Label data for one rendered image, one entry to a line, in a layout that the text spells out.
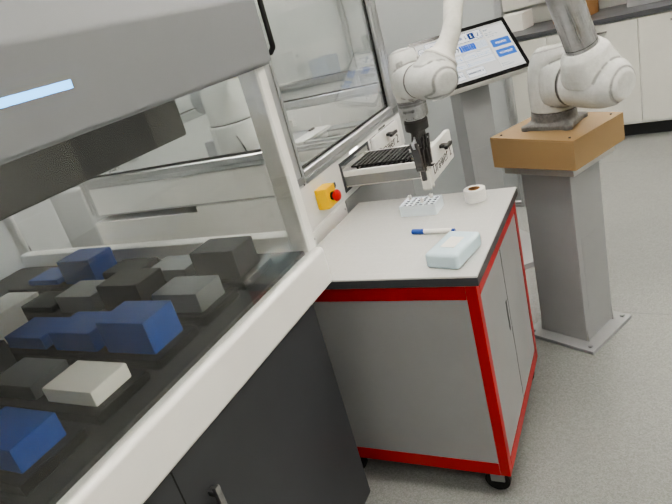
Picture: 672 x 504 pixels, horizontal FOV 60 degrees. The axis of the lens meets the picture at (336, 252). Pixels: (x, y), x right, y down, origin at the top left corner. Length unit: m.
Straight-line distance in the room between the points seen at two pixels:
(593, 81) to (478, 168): 1.23
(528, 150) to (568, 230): 0.35
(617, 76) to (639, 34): 2.88
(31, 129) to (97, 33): 0.20
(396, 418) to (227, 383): 0.81
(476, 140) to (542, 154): 0.99
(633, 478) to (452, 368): 0.64
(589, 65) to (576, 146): 0.26
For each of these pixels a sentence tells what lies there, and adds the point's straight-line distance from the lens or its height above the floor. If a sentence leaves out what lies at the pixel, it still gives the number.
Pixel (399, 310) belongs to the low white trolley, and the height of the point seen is 0.65.
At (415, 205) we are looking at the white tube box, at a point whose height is 0.80.
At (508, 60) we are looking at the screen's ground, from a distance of 3.05.
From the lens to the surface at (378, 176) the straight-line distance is 2.11.
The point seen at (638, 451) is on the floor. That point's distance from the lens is 2.09.
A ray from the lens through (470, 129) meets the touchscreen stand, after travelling 3.06.
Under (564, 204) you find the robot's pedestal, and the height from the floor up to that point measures 0.60.
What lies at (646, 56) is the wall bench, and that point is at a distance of 4.90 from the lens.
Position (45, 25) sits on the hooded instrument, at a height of 1.51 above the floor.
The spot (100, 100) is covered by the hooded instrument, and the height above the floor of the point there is 1.40.
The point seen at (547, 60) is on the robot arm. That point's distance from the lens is 2.17.
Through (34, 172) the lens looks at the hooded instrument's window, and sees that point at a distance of 0.91.
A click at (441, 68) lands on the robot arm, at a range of 1.66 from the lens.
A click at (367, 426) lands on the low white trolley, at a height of 0.23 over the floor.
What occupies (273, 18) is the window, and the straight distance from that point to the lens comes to 1.96.
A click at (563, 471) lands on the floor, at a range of 2.02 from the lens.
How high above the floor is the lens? 1.43
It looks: 22 degrees down
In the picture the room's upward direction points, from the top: 16 degrees counter-clockwise
